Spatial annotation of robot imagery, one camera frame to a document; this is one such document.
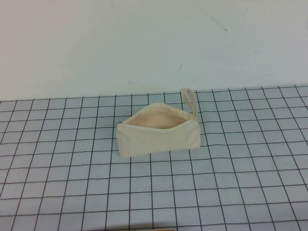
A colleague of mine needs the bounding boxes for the cream canvas pencil case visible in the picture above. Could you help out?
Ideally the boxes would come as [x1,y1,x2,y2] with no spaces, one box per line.
[115,88,201,159]

